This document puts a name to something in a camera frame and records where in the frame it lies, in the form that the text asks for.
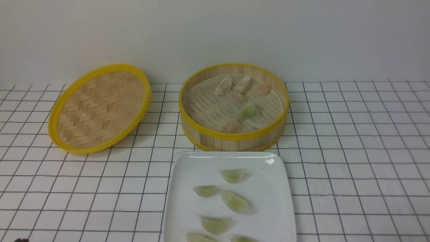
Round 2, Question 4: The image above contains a pale white dumpling left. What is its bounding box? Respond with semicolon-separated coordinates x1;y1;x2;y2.
214;76;232;96

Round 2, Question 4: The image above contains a yellow rimmed bamboo steamer lid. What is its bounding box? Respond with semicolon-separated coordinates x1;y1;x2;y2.
48;64;152;154

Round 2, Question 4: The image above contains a green dumpling plate middle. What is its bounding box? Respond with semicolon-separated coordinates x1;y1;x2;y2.
220;190;253;215

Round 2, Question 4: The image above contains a green dumpling plate bottom right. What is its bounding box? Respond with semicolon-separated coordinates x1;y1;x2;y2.
230;235;257;242

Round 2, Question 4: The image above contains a white rectangular plate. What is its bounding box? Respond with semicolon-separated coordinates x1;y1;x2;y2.
163;152;297;242

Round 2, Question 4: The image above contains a green dumpling plate lower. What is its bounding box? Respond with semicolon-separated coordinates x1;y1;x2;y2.
199;216;236;235

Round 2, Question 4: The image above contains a green dumpling plate bottom left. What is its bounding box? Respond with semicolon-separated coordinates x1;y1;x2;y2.
186;233;217;242

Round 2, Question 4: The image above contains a pale white dumpling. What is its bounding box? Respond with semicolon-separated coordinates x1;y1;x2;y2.
214;76;232;96
233;76;251;94

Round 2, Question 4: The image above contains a pink dumpling centre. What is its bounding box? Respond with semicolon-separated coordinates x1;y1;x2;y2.
229;90;246;103

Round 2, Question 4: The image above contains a pale white dumpling right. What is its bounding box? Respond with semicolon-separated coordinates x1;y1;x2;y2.
233;76;251;94

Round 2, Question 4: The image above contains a green dumpling plate top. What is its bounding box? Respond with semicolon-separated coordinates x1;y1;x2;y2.
220;169;251;184

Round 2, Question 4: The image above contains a pink dumpling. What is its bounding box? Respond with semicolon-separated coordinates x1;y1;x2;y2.
229;90;246;103
225;120;242;133
253;84;271;95

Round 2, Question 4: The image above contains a yellow rimmed bamboo steamer basket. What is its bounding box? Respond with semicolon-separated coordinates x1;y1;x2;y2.
178;63;289;151

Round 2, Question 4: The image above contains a white steamer liner paper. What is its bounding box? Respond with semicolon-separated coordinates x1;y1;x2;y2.
184;73;284;133

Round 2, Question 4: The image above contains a green dumpling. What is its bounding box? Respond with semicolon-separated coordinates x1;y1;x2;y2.
235;102;257;121

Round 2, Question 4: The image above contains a pink dumpling far right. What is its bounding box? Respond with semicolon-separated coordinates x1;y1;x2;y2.
253;84;271;95

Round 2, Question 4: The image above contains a green dumpling plate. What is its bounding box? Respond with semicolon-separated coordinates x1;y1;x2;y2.
220;169;251;184
186;233;217;242
230;235;257;242
220;190;253;215
192;185;220;198
199;216;236;235

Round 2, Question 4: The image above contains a pink dumpling front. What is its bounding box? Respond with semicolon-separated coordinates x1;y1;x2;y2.
225;120;242;133

